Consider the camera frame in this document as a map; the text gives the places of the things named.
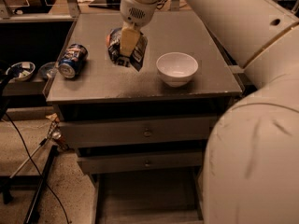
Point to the white bowl with items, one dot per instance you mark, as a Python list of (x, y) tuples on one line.
[(21, 71)]

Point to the grey drawer cabinet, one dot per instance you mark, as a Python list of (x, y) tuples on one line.
[(107, 91)]

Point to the small glass bowl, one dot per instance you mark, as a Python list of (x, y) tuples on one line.
[(47, 70)]

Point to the middle grey drawer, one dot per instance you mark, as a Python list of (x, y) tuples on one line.
[(140, 161)]

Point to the top grey drawer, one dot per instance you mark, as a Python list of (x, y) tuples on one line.
[(116, 132)]

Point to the blue soda can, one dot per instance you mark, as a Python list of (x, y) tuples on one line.
[(72, 61)]

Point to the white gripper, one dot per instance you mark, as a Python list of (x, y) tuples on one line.
[(135, 14)]

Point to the black stand base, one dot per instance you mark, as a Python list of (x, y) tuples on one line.
[(37, 183)]

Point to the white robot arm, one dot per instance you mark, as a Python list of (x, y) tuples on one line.
[(251, 165)]

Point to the open bottom grey drawer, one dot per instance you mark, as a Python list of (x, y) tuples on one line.
[(162, 196)]

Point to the red apple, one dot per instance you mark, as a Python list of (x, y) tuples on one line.
[(107, 40)]

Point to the blue chip bag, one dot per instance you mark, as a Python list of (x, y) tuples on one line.
[(135, 60)]

